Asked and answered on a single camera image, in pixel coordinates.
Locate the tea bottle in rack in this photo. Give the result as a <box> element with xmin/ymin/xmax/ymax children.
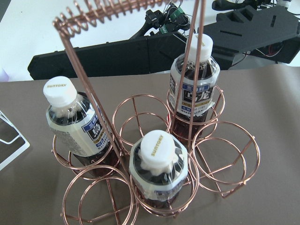
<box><xmin>43</xmin><ymin>76</ymin><xmax>119</xmax><ymax>166</ymax></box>
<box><xmin>166</xmin><ymin>33</ymin><xmax>221</xmax><ymax>143</ymax></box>

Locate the tea bottle white cap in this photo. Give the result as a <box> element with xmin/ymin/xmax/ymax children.
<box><xmin>129</xmin><ymin>130</ymin><xmax>188</xmax><ymax>208</ymax></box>

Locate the copper wire bottle rack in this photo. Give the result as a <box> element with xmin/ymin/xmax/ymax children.
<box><xmin>51</xmin><ymin>0</ymin><xmax>261</xmax><ymax>223</ymax></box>

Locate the white wire cup rack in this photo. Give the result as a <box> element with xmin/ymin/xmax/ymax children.
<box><xmin>0</xmin><ymin>111</ymin><xmax>30</xmax><ymax>170</ymax></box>

